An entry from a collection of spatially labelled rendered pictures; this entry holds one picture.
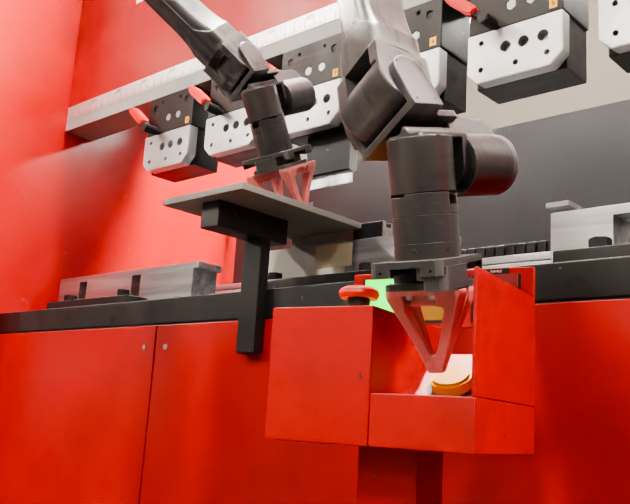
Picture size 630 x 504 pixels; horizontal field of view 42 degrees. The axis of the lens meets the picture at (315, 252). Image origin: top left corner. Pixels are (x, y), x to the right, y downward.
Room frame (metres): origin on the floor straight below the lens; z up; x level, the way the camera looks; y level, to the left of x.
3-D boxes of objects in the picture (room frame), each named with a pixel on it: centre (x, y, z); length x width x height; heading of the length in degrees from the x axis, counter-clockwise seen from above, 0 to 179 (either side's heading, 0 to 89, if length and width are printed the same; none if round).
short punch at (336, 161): (1.36, -0.02, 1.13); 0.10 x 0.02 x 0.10; 47
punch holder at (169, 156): (1.65, 0.29, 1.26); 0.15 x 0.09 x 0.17; 47
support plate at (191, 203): (1.26, 0.08, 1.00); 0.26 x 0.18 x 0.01; 137
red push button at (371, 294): (0.79, -0.05, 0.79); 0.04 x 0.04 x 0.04
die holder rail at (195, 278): (1.74, 0.38, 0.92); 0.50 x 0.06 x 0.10; 47
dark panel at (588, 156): (1.90, -0.19, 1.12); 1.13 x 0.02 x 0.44; 47
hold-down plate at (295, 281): (1.30, -0.01, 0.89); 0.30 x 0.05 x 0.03; 47
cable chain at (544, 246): (1.52, -0.44, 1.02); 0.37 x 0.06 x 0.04; 47
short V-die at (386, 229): (1.34, -0.04, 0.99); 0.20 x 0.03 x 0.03; 47
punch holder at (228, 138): (1.52, 0.15, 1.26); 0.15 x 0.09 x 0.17; 47
